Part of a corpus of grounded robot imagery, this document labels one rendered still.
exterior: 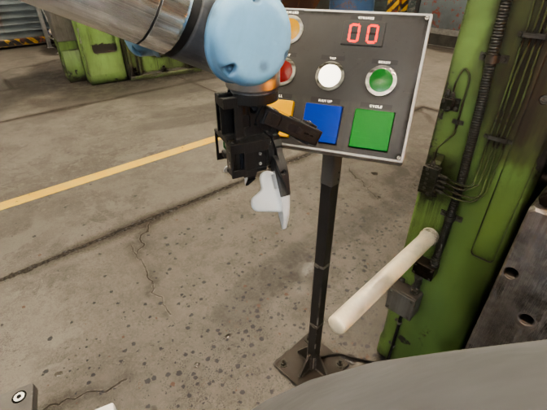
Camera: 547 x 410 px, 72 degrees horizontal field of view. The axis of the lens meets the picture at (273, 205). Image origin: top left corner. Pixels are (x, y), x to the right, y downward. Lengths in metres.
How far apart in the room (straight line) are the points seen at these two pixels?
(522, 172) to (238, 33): 0.81
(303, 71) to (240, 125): 0.31
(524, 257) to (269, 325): 1.07
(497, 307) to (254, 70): 0.77
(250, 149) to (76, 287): 1.58
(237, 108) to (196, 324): 1.27
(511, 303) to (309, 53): 0.66
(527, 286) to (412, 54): 0.50
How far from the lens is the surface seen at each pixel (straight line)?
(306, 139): 0.58
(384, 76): 0.78
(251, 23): 0.31
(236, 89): 0.51
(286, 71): 0.82
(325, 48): 0.82
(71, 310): 1.91
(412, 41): 0.80
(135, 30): 0.31
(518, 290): 0.90
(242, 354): 1.57
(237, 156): 0.54
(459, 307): 1.26
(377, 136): 0.75
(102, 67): 5.15
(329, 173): 0.94
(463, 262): 1.17
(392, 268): 0.99
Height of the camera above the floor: 1.29
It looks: 34 degrees down
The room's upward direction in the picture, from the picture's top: straight up
